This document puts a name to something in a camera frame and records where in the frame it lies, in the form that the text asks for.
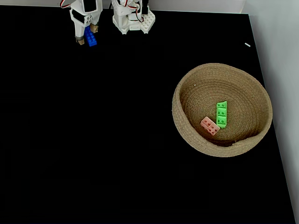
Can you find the blue lego block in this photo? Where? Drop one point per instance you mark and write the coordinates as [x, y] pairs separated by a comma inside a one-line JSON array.
[[91, 38]]

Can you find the pink lego block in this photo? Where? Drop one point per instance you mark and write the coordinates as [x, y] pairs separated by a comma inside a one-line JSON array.
[[210, 126]]

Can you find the green lego block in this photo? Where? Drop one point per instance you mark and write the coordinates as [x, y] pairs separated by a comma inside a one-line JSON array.
[[221, 115]]

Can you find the small white tape piece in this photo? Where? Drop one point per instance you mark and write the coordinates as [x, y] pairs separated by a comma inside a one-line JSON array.
[[247, 44]]

